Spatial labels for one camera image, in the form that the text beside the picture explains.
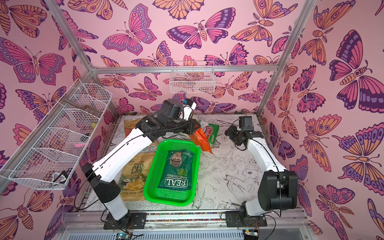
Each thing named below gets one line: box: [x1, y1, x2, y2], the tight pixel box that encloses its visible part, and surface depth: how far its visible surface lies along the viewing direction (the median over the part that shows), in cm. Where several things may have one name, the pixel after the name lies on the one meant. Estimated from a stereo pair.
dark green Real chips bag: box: [157, 149, 195, 190], surface depth 90 cm
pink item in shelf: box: [74, 143, 86, 147], surface depth 74 cm
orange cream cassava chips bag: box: [189, 126, 213, 154], surface depth 71 cm
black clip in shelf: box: [52, 170, 69, 184], surface depth 65 cm
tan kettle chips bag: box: [124, 118, 142, 138], surface depth 115 cm
